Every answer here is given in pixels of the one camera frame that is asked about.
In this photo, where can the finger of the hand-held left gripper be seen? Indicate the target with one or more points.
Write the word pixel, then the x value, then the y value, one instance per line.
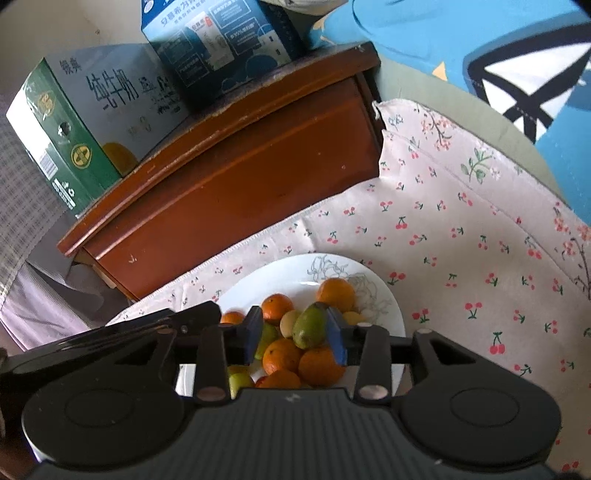
pixel 196 316

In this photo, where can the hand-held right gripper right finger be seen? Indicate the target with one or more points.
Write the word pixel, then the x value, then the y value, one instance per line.
pixel 337 339

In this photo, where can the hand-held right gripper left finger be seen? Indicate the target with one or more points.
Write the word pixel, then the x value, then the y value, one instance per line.
pixel 253 334

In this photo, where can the white plate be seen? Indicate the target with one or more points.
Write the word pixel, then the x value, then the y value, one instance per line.
pixel 272 277

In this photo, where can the lilac striped cloth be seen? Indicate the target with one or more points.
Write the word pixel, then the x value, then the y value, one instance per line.
pixel 41 304

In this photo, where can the brown wooden cabinet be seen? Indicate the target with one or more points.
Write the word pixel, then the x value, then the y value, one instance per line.
pixel 240 184

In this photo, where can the cherry print tablecloth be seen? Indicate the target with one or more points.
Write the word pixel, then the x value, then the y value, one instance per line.
pixel 461 258

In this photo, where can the white checked cloth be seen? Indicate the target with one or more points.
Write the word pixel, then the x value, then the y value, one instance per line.
pixel 23 207

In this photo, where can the green milk carton box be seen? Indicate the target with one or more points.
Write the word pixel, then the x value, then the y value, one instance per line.
pixel 69 134

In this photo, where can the grey-green bedsheet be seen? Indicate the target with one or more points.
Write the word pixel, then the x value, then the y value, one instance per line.
pixel 461 110

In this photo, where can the blue carton box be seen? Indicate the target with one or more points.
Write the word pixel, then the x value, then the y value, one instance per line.
pixel 221 50

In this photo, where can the blue printed blanket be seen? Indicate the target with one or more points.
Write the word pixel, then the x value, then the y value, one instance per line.
pixel 438 41

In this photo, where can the grey-green pillow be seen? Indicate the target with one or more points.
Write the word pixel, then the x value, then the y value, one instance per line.
pixel 304 5

